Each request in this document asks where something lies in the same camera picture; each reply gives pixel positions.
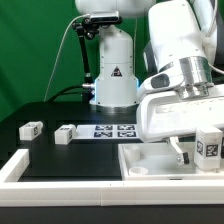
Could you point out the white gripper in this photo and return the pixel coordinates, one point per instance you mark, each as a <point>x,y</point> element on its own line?
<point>163,115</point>

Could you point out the white square table top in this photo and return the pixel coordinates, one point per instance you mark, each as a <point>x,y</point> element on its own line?
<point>158,161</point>

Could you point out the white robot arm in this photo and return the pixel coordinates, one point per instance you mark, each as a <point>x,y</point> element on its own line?
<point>180,97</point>

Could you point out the white sheet with tags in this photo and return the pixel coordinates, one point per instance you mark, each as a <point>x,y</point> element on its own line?
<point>106,131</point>

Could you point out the white U-shaped fence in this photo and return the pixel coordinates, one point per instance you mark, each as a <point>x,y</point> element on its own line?
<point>14,192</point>

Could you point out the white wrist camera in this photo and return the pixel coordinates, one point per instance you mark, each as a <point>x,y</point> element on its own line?
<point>160,82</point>

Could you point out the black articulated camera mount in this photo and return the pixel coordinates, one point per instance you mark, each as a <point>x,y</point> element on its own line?
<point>86,30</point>

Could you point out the grey camera on mount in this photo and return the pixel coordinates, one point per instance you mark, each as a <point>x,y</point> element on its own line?
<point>104,17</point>

